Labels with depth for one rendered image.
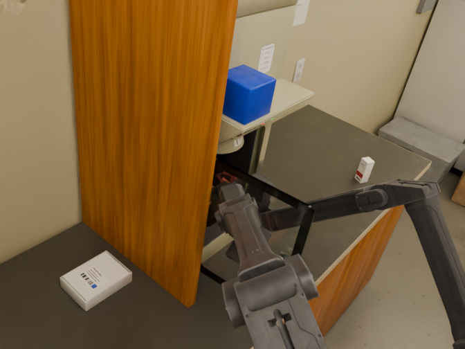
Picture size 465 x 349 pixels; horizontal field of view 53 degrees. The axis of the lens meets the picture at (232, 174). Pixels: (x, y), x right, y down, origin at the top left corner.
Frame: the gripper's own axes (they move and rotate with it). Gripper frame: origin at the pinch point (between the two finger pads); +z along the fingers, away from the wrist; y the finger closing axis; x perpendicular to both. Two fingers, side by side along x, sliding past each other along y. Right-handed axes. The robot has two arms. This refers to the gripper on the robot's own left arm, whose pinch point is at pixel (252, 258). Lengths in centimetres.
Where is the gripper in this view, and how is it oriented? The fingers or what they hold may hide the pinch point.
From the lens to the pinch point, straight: 116.1
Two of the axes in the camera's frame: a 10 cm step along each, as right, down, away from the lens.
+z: 1.4, 5.4, 8.3
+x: 8.1, 4.2, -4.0
